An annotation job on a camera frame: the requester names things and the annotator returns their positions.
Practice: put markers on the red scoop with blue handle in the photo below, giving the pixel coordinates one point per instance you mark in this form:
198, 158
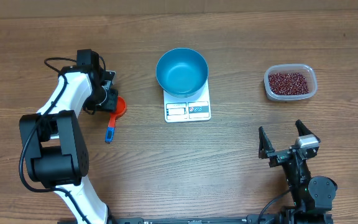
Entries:
120, 110

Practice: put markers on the white digital kitchen scale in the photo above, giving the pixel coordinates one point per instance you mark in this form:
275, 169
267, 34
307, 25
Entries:
190, 109

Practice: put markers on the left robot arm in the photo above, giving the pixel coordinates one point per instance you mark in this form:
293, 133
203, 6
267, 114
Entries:
54, 157

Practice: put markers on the blue plastic bowl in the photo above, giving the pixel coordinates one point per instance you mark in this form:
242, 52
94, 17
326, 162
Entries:
182, 72

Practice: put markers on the clear plastic container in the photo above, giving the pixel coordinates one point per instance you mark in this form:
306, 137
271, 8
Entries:
303, 69

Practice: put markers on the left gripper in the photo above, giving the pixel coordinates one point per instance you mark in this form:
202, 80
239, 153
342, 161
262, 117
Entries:
112, 105

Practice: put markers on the red beans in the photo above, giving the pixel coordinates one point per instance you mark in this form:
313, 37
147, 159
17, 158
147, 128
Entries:
288, 84

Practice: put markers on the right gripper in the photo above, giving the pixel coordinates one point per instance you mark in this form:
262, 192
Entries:
278, 155

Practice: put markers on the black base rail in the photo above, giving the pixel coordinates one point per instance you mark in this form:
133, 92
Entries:
194, 220

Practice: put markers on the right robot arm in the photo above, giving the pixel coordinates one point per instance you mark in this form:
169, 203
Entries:
312, 196

